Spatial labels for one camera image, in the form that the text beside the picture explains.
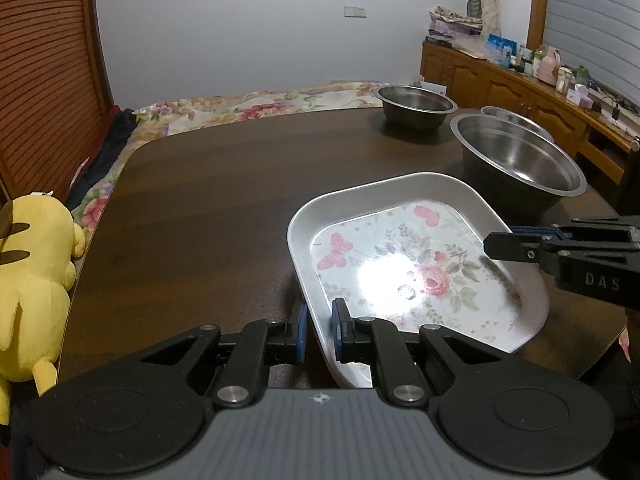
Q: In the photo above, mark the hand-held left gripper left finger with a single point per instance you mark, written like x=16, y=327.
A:
x=301, y=332

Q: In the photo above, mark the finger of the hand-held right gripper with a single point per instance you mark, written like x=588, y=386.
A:
x=600, y=232
x=510, y=246

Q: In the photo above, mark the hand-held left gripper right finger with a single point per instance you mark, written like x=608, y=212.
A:
x=338, y=332

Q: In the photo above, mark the white floral square plate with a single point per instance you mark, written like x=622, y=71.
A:
x=390, y=270

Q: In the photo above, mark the large stainless steel bowl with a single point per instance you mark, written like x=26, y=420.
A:
x=520, y=160

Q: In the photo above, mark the small stainless steel bowl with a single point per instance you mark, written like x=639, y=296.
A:
x=525, y=122

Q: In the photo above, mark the medium stainless steel bowl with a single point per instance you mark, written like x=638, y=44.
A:
x=415, y=105

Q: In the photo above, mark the pink tissue box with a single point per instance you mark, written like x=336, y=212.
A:
x=580, y=96

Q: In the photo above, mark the wooden cabinet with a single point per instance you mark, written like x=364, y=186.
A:
x=500, y=85

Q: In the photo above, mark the pink flask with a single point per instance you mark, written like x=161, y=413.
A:
x=548, y=65

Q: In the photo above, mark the white paper box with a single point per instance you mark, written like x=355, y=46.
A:
x=432, y=85

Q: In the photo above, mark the blue box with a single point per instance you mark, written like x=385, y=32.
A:
x=500, y=50

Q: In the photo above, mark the grey window blind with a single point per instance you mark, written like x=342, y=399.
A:
x=590, y=20

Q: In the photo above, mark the stack of folded cloths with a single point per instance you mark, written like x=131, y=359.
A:
x=452, y=22

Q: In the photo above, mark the dark round fan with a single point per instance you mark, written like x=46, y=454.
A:
x=474, y=7

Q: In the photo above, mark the dark cloth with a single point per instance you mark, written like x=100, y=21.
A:
x=112, y=145

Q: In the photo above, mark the yellow plush toy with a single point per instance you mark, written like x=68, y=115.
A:
x=35, y=270

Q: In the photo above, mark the wooden window frame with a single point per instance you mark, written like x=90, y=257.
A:
x=537, y=5

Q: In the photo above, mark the white wall switch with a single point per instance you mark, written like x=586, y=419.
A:
x=355, y=10

